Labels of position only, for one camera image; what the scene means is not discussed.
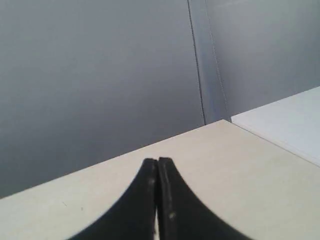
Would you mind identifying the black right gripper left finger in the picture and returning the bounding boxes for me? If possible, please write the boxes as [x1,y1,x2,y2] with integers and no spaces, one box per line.
[70,158,158,240]

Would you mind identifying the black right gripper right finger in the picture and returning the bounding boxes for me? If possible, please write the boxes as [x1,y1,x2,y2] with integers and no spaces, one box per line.
[157,157,248,240]

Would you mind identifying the white adjacent table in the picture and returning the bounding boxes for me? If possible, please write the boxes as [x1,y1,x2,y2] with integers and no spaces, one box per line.
[231,87,320,166]

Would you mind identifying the thin black wall cable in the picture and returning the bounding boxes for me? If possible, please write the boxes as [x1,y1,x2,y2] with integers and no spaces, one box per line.
[186,0,207,125]

